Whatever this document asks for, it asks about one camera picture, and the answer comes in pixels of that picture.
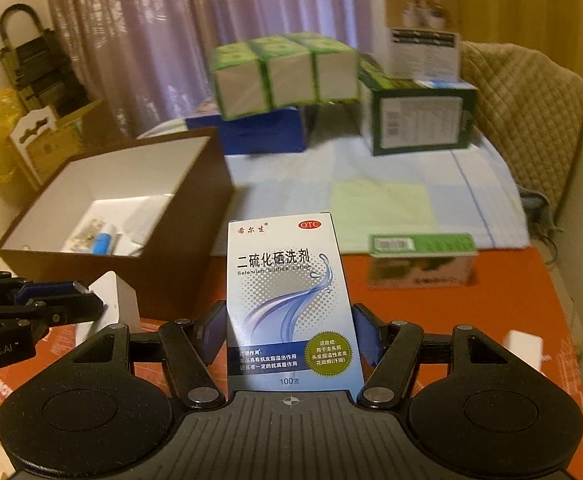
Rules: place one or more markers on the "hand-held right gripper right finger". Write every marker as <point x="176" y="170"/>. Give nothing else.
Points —
<point x="366" y="335"/>

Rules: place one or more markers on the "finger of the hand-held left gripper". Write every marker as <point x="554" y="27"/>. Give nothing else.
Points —
<point x="51" y="292"/>
<point x="71" y="310"/>

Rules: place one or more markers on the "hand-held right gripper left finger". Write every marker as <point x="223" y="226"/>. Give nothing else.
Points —
<point x="215" y="334"/>

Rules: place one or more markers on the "white power adapter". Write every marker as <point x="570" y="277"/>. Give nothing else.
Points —
<point x="119" y="305"/>

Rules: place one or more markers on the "light blue handheld fan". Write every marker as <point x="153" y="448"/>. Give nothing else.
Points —
<point x="103" y="242"/>

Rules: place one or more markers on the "brown cardboard box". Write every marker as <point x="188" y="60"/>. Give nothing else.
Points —
<point x="191" y="260"/>

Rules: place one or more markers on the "blue and white medicine box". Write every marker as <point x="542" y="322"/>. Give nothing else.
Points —
<point x="291" y="310"/>

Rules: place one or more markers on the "clear plastic case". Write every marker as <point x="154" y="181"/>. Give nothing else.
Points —
<point x="139" y="224"/>

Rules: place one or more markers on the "green medicine box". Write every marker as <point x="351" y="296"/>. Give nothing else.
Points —
<point x="421" y="265"/>

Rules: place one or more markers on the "orange printed mat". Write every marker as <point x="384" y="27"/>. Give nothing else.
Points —
<point x="496" y="300"/>

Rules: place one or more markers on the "light blue checked cloth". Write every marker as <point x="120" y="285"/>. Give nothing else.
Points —
<point x="396" y="185"/>

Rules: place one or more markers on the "small white charger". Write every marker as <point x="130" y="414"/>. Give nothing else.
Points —
<point x="524" y="350"/>

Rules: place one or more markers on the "white wooden organizer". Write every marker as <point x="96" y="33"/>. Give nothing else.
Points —
<point x="33" y="135"/>

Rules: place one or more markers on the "dark blue box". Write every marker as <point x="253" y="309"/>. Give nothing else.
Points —
<point x="261" y="132"/>

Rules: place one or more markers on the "dark olive bag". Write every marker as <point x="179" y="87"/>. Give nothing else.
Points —
<point x="36" y="70"/>

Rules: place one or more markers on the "colourful book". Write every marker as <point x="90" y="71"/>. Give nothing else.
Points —
<point x="204" y="107"/>

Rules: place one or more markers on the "large green and white box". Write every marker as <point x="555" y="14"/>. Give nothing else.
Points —
<point x="421" y="115"/>

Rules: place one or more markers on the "beige quilted cushion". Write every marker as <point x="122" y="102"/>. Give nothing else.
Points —
<point x="521" y="120"/>

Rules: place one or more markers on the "green tissue multipack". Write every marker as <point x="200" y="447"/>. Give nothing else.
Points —
<point x="281" y="75"/>

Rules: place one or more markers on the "pale purple curtain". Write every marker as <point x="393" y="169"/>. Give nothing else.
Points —
<point x="136" y="35"/>

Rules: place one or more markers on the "white picture box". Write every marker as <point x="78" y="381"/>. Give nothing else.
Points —
<point x="421" y="50"/>

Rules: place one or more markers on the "yellow curtain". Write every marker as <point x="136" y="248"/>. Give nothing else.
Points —
<point x="511" y="5"/>

